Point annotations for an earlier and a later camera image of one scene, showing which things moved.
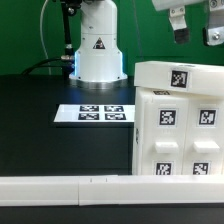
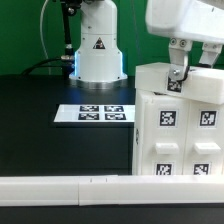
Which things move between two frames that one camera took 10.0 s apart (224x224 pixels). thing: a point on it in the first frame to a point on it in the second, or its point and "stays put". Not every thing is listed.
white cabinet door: (164, 136) stays put
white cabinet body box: (178, 133) stays put
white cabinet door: (204, 145) stays put
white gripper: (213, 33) to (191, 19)
